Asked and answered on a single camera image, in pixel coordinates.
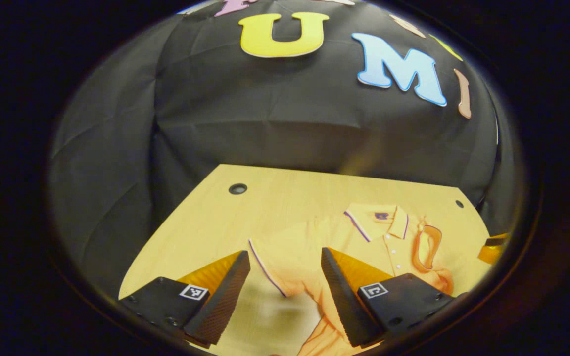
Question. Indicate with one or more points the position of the black backdrop cloth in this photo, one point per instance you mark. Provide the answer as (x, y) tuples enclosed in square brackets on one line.
[(265, 113)]

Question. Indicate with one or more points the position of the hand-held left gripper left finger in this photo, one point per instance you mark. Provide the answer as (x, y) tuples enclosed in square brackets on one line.
[(223, 301)]

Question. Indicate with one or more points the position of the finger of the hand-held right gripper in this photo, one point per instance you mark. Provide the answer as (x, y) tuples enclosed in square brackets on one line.
[(490, 253)]

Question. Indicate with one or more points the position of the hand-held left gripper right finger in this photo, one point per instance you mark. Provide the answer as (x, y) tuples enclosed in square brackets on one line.
[(342, 301)]

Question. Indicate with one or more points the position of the orange T-shirt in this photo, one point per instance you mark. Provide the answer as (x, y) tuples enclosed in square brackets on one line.
[(305, 242)]

